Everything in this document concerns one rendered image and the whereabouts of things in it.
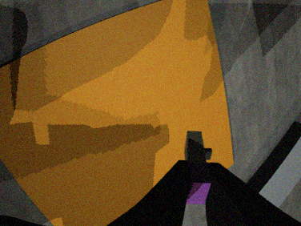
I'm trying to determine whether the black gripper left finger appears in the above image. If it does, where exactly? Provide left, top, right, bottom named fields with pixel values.
left=0, top=160, right=191, bottom=226

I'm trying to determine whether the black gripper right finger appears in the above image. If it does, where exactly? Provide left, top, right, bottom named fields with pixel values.
left=205, top=162, right=301, bottom=226

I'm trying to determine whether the orange flat square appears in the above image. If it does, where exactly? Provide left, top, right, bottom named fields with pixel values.
left=0, top=0, right=234, bottom=226

